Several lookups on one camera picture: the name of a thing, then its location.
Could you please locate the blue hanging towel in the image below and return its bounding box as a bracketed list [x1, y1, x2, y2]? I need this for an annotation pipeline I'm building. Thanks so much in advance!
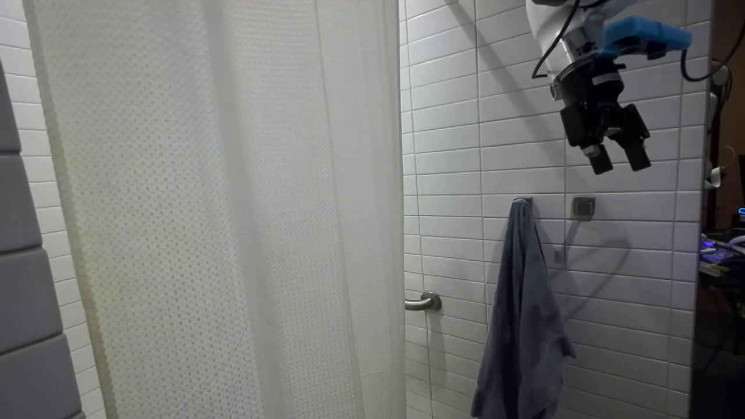
[469, 195, 577, 419]

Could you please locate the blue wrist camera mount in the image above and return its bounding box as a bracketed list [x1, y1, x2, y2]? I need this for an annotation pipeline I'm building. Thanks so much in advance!
[596, 14, 694, 62]

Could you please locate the white shower curtain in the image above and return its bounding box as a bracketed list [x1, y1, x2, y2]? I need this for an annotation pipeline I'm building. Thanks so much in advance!
[20, 0, 410, 419]

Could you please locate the grey padded wall panel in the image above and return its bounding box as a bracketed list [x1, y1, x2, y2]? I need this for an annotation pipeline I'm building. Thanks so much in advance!
[0, 43, 86, 419]

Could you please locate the small chrome wall fixture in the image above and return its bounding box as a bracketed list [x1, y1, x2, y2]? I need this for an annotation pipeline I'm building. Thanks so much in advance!
[705, 163, 729, 194]

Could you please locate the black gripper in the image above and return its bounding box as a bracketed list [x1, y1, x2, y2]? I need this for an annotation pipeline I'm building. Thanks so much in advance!
[547, 55, 654, 177]

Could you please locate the chrome grab bar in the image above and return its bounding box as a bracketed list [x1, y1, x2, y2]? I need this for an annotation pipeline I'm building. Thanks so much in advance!
[403, 290, 445, 313]

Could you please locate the cluttered dark table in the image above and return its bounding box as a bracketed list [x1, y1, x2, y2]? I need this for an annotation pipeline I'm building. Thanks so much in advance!
[696, 227, 745, 312]

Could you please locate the brown wooden door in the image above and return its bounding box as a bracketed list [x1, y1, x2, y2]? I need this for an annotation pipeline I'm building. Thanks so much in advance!
[700, 0, 745, 236]

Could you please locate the grey wall hook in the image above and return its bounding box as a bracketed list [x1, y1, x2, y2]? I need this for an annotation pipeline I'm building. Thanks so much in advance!
[554, 195, 600, 265]

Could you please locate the thin black camera cable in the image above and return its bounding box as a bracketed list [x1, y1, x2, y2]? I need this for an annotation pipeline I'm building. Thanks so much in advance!
[679, 14, 745, 83]

